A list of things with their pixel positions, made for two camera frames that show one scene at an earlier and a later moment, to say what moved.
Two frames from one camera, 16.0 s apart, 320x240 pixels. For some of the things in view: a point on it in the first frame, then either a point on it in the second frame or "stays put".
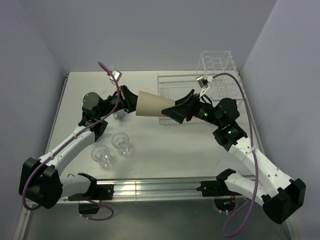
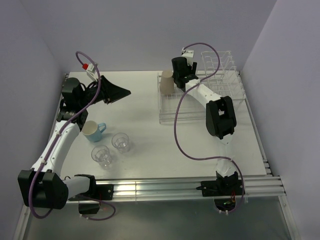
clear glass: (120, 141) stays put
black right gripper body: (197, 104) -> (192, 69)
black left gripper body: (113, 101) -> (88, 95)
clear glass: (101, 154) stays put
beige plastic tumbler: (150, 105) -> (167, 86)
